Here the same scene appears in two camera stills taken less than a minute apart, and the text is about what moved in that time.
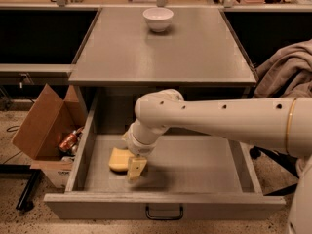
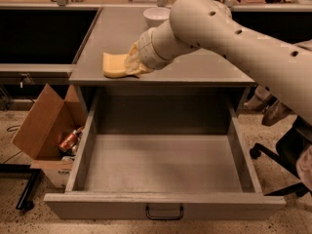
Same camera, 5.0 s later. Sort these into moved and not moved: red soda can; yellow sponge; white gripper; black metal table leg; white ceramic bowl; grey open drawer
Moved: yellow sponge; white gripper
Not moved: red soda can; black metal table leg; white ceramic bowl; grey open drawer
